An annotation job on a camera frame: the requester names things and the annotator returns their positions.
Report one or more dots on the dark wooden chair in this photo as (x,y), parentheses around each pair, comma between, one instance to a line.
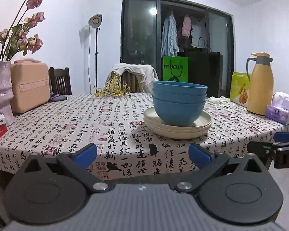
(60,81)

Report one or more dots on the hanging blue shirt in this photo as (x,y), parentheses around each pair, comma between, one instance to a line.
(169,36)

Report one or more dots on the yellow-green snack box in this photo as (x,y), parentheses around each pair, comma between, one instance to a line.
(236,84)

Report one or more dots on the pink hard suitcase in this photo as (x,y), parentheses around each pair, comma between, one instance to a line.
(29,89)

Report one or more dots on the cream round plate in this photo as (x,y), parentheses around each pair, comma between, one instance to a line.
(150,116)
(178,131)
(178,136)

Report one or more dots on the yellow thermos jug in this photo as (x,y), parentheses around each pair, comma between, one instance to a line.
(260,89)

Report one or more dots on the green paper bag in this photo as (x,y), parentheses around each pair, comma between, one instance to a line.
(184,74)

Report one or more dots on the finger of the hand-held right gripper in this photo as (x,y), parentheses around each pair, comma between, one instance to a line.
(260,149)
(284,136)

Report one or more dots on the black paper bag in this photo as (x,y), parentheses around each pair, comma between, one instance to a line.
(207,72)

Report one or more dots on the hanging pink garment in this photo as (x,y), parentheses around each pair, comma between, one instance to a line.
(186,26)

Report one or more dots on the white glove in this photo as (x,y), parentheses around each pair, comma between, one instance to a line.
(216,99)

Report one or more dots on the grey purple vase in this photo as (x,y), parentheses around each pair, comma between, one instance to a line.
(0,93)

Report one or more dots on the wooden chair under jacket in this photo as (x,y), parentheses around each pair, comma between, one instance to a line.
(132,81)

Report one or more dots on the calligraphy printed tablecloth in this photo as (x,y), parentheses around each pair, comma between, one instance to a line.
(86,125)

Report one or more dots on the purple grey cloth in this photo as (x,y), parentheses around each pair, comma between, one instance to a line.
(57,98)

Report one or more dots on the hanging white garment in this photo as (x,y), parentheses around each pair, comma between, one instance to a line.
(198,33)

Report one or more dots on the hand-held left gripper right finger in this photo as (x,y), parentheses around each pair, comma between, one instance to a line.
(198,154)

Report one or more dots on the yellow flower branch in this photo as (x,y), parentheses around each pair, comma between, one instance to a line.
(113,89)

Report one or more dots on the blue bowl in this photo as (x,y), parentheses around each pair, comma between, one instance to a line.
(178,115)
(178,98)
(180,91)

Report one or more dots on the purple tissue pack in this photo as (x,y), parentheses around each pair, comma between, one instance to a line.
(277,114)

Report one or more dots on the dark framed glass door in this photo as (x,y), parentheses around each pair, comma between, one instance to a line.
(139,28)

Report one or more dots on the chair with beige jacket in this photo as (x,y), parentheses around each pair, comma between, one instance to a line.
(147,74)

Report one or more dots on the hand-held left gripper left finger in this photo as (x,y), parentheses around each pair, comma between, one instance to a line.
(86,152)

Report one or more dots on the studio lamp on stand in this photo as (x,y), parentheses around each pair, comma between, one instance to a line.
(95,20)

